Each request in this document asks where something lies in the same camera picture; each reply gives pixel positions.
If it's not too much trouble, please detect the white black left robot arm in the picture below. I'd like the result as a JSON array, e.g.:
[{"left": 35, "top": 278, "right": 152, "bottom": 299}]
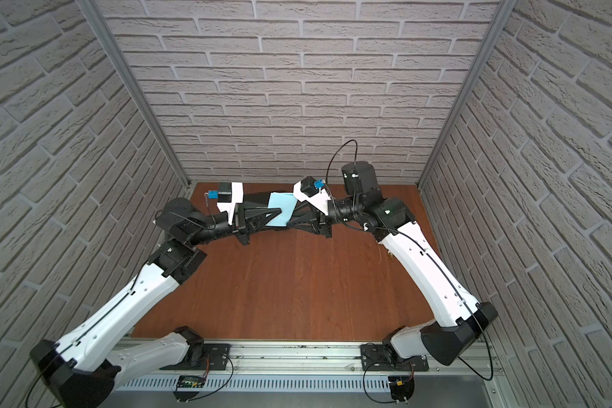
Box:
[{"left": 30, "top": 183, "right": 282, "bottom": 407}]

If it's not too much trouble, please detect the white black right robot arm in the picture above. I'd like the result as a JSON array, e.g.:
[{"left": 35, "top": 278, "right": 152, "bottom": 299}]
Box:
[{"left": 287, "top": 161, "right": 498, "bottom": 366}]

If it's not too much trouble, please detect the small green circuit board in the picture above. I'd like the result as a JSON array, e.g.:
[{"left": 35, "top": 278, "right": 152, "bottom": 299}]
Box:
[{"left": 177, "top": 376, "right": 207, "bottom": 389}]

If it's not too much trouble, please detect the small black connector board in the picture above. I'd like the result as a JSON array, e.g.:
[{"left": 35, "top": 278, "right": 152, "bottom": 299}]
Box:
[{"left": 388, "top": 376, "right": 416, "bottom": 404}]

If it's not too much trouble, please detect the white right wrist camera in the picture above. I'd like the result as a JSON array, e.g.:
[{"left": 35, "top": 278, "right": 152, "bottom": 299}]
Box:
[{"left": 292, "top": 176, "right": 333, "bottom": 215}]

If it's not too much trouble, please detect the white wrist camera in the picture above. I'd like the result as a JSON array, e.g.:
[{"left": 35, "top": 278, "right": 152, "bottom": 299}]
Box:
[
  {"left": 292, "top": 176, "right": 333, "bottom": 215},
  {"left": 207, "top": 182, "right": 244, "bottom": 225}
]

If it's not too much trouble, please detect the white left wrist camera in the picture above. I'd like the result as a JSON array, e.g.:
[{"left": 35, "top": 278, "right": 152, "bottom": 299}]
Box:
[{"left": 207, "top": 182, "right": 244, "bottom": 225}]

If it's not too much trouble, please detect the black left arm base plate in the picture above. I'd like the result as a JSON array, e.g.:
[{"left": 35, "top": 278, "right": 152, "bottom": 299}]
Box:
[{"left": 161, "top": 343, "right": 231, "bottom": 372}]

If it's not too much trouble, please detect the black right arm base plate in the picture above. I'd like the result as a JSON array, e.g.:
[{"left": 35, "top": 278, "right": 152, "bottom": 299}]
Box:
[{"left": 360, "top": 343, "right": 429, "bottom": 372}]

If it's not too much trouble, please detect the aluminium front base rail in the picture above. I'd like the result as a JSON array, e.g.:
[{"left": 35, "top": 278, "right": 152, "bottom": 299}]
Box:
[{"left": 103, "top": 340, "right": 517, "bottom": 407}]

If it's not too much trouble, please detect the aluminium left corner post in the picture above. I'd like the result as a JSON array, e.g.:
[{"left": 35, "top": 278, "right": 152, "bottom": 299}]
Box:
[{"left": 76, "top": 0, "right": 190, "bottom": 189}]

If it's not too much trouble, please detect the aluminium corner post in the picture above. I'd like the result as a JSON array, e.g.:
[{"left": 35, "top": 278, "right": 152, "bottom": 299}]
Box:
[
  {"left": 418, "top": 0, "right": 517, "bottom": 190},
  {"left": 76, "top": 0, "right": 190, "bottom": 189}
]

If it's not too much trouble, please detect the aluminium right corner post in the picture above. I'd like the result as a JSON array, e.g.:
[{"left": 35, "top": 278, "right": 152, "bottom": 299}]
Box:
[{"left": 418, "top": 0, "right": 517, "bottom": 190}]

